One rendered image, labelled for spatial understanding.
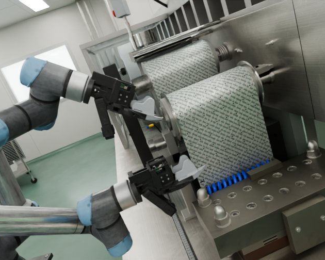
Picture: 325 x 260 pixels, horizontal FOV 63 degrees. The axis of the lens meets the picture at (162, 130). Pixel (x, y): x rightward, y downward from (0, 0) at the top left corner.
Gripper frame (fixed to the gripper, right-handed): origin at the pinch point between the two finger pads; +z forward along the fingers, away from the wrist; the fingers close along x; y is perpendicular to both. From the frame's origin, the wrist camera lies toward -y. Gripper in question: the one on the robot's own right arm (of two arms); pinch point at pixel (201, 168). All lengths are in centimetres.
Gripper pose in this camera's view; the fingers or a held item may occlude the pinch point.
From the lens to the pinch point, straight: 77.5
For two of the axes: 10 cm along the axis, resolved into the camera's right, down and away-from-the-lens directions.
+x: -1.9, -2.4, 9.5
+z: 9.2, -3.8, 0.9
